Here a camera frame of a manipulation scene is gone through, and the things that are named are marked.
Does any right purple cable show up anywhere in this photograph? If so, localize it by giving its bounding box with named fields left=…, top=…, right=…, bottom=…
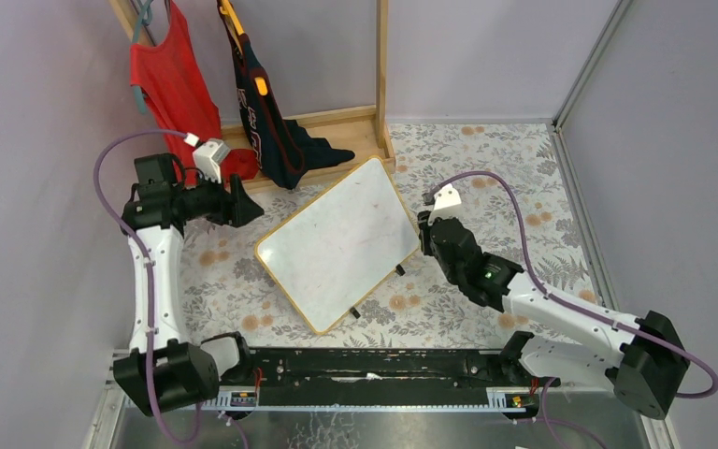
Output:
left=422, top=170, right=718, bottom=449

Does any floral table mat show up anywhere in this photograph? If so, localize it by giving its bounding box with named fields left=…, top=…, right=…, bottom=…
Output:
left=180, top=124, right=603, bottom=348

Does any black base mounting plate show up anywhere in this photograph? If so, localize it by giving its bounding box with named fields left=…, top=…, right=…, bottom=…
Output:
left=216, top=348, right=547, bottom=413

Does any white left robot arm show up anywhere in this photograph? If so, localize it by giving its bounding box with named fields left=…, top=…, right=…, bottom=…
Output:
left=113, top=153, right=264, bottom=416

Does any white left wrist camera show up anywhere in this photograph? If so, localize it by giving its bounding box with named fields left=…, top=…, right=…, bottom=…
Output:
left=183, top=133, right=230, bottom=183

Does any aluminium frame rail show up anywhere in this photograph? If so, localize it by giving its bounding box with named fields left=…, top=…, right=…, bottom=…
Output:
left=553, top=0, right=635, bottom=133

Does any purple cable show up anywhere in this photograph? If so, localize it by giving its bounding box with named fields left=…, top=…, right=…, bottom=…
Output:
left=93, top=129, right=250, bottom=449
left=422, top=170, right=718, bottom=449

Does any navy blue shirt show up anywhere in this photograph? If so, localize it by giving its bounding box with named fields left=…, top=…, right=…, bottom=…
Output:
left=219, top=12, right=355, bottom=190

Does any teal clothes hanger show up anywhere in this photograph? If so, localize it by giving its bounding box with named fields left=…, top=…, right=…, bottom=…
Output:
left=130, top=0, right=153, bottom=114

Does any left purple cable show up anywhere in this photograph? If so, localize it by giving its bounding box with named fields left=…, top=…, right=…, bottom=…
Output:
left=93, top=129, right=250, bottom=449

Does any wooden clothes rack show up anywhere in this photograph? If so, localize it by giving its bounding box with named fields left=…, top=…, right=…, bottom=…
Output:
left=108, top=0, right=395, bottom=194

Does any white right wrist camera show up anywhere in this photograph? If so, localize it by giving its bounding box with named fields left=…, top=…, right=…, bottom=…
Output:
left=423, top=183, right=462, bottom=225

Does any yellow clothes hanger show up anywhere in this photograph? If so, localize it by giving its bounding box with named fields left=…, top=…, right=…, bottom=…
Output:
left=218, top=0, right=244, bottom=39

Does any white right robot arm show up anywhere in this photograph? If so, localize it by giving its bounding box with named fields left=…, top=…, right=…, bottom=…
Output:
left=417, top=210, right=690, bottom=420

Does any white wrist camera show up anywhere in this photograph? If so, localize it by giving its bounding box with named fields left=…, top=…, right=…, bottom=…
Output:
left=183, top=133, right=230, bottom=183
left=423, top=183, right=462, bottom=225

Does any red tank top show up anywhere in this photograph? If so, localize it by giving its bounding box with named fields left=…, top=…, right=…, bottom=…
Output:
left=141, top=1, right=259, bottom=181

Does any yellow framed whiteboard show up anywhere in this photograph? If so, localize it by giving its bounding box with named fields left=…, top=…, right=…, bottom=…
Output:
left=254, top=156, right=419, bottom=335

